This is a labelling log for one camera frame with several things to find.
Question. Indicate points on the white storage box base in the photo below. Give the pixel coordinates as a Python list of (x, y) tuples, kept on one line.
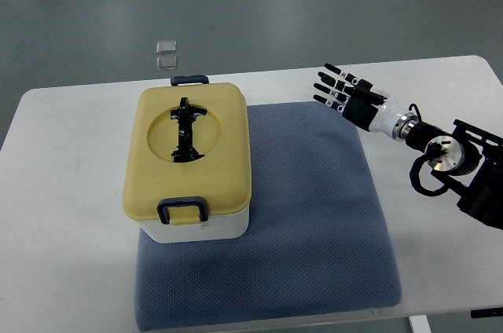
[(220, 227)]

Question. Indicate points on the upper clear floor plate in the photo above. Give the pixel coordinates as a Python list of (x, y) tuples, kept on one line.
[(166, 46)]

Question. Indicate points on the black bracket under table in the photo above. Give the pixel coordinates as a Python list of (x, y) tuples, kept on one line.
[(486, 313)]

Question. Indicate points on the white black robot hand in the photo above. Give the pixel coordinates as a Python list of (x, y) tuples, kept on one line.
[(361, 103)]

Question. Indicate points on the blue grey cushion mat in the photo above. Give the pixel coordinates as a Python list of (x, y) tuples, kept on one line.
[(317, 240)]

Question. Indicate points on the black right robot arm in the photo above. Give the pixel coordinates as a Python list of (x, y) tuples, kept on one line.
[(467, 161)]

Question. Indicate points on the white table leg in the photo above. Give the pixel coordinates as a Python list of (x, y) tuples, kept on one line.
[(419, 324)]

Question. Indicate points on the yellow storage box lid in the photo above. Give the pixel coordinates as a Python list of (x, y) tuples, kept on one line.
[(189, 158)]

